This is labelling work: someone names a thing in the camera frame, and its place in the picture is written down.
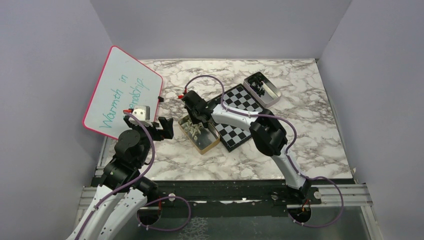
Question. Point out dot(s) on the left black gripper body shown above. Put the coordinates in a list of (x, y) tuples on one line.
[(155, 134)]

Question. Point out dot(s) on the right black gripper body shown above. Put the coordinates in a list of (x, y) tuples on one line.
[(193, 115)]

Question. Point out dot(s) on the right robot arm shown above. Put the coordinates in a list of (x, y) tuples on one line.
[(269, 136)]

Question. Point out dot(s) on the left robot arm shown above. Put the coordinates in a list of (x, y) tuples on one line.
[(123, 188)]

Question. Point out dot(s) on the white board pink rim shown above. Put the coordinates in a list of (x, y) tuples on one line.
[(123, 83)]

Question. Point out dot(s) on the pile of black pieces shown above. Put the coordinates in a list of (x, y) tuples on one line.
[(256, 82)]

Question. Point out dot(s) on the gold tin tray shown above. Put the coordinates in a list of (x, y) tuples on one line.
[(202, 138)]

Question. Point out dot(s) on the silver white tin tray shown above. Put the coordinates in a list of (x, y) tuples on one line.
[(272, 94)]

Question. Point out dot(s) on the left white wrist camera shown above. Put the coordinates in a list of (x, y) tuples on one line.
[(142, 113)]

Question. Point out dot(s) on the black metal base rail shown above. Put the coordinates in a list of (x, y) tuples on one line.
[(243, 198)]

